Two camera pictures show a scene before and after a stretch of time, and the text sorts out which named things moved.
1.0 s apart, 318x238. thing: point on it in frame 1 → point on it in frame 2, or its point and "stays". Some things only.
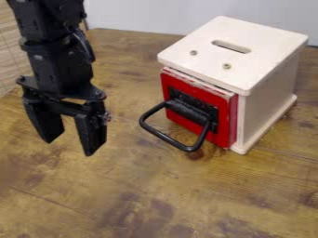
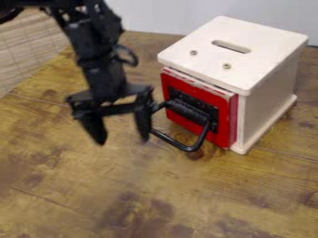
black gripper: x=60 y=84 → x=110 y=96
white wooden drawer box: x=250 y=59 stays
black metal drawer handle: x=190 y=110 stays
